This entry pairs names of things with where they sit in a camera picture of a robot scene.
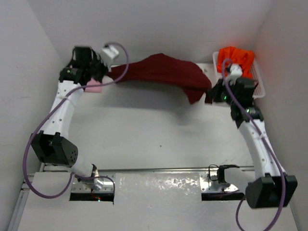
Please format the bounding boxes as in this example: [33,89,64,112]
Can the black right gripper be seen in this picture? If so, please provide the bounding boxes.
[206,78,238,107]

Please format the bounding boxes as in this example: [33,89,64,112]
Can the pink t-shirt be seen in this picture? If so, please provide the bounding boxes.
[84,79,102,93]

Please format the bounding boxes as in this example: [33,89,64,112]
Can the dark red t-shirt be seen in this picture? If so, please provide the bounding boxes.
[121,53,212,104]

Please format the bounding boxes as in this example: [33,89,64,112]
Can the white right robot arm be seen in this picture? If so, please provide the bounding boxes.
[208,77,298,208]

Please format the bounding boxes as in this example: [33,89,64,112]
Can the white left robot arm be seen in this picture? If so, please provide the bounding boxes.
[31,46,104,178]

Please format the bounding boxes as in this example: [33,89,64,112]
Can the white plastic basket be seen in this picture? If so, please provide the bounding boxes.
[212,51,266,99]

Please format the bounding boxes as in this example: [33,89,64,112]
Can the orange t-shirt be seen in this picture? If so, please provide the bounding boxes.
[216,46,255,79]

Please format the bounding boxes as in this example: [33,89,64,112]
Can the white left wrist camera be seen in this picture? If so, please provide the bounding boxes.
[100,45,119,67]

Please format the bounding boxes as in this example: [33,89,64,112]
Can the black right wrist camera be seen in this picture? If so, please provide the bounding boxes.
[226,64,243,81]

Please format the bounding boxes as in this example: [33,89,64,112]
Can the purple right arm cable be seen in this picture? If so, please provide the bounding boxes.
[221,58,287,231]

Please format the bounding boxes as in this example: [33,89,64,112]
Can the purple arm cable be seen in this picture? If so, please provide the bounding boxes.
[24,42,130,199]
[221,58,287,231]

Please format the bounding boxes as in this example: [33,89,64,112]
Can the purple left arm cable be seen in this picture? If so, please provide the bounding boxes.
[24,42,130,199]

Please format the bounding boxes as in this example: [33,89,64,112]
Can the black base cable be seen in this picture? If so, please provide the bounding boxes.
[208,164,226,187]

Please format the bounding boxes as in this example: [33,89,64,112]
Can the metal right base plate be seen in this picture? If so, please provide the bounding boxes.
[199,172,239,193]

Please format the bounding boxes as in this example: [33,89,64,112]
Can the metal base plate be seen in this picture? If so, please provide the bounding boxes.
[199,172,239,193]
[71,176,115,193]

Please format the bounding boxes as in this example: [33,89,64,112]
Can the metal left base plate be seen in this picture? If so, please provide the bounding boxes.
[71,176,115,193]

